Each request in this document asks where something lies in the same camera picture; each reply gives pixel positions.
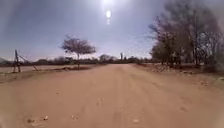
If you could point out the distant row of trees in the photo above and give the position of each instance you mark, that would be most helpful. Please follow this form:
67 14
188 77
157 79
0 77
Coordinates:
106 60

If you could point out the sandy brown dirt road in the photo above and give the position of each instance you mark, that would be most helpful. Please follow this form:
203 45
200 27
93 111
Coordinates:
113 96

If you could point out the flat-topped tree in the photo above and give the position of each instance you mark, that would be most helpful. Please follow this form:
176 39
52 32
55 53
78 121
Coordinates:
78 47

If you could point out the clump of bare trees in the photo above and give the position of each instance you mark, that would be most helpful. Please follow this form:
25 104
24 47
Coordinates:
190 36

